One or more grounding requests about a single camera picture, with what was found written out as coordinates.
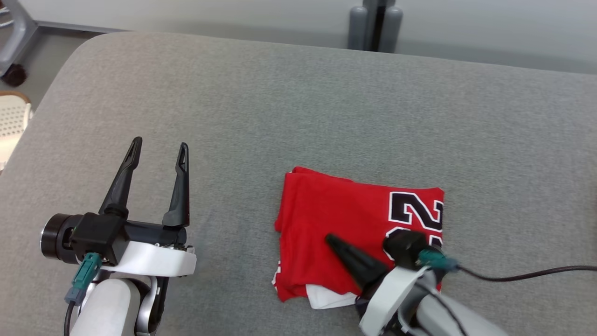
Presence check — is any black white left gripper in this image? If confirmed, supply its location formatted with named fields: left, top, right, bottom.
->
left=41, top=136, right=197, bottom=277

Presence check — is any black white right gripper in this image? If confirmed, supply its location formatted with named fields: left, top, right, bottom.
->
left=325, top=234, right=437, bottom=336

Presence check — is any red basketball jersey white trim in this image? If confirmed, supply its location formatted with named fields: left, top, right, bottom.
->
left=272, top=166, right=445, bottom=310

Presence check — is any black cable teal plug right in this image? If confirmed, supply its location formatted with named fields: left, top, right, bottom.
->
left=417, top=248, right=597, bottom=283

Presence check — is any black cable teal plug left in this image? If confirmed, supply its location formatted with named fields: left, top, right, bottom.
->
left=64, top=252, right=103, bottom=336

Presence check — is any grey metal upright post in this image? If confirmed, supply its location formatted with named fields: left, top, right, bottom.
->
left=347, top=0, right=404, bottom=53

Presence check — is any black cable teal plug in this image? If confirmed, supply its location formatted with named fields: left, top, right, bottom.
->
left=417, top=248, right=597, bottom=283
left=64, top=252, right=103, bottom=336

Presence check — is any dark cart caster wheel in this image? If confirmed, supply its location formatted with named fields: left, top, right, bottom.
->
left=1, top=63, right=28, bottom=87

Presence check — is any white perforated laundry basket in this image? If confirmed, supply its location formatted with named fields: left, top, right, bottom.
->
left=0, top=91, right=34, bottom=173

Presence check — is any grey metal cart frame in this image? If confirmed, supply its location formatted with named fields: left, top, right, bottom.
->
left=0, top=0, right=40, bottom=77

